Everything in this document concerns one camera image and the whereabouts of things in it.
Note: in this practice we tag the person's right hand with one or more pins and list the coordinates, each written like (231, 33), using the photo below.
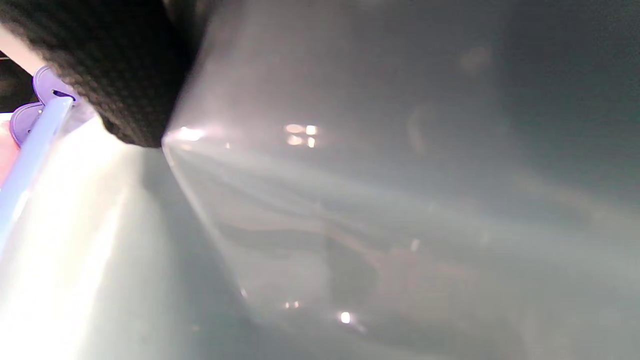
(110, 60)

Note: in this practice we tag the blue folder slide bar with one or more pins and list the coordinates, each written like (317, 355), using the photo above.
(35, 150)

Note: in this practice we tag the light pink paper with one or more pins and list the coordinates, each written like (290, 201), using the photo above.
(6, 155)

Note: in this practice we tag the clear plastic file folder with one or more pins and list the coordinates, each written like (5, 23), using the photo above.
(350, 200)

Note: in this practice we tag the blue perforated file rack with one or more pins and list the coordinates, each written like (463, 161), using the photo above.
(47, 85)

